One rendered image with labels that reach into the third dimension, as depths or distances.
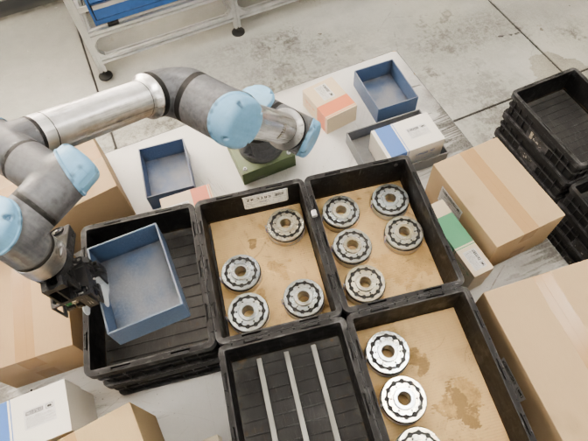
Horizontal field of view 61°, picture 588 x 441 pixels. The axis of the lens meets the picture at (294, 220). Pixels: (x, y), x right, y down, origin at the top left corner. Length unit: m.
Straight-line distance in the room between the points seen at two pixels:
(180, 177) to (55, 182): 0.92
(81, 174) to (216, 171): 0.92
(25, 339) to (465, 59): 2.59
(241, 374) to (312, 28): 2.40
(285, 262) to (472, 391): 0.55
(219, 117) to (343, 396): 0.69
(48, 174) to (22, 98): 2.51
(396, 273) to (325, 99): 0.69
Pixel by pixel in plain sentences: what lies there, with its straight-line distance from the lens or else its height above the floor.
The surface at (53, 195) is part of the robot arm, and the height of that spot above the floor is 1.44.
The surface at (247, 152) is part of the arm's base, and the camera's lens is 1.59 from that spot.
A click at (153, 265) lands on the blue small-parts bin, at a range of 1.12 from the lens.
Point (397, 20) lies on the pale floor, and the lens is 3.31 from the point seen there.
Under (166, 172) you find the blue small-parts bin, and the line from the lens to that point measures 1.71.
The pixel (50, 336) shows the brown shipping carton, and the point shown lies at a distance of 1.40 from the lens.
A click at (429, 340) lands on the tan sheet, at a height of 0.83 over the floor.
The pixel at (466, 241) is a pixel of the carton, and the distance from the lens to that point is 1.43.
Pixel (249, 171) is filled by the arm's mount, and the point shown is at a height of 0.76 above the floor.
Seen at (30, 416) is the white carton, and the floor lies 0.88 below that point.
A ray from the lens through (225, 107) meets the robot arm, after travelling 1.02.
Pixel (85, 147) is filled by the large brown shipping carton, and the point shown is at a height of 0.90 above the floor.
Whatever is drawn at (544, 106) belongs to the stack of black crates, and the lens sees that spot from 2.28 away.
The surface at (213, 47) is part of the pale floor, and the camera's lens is 3.19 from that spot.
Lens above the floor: 2.03
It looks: 60 degrees down
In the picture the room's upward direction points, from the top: 6 degrees counter-clockwise
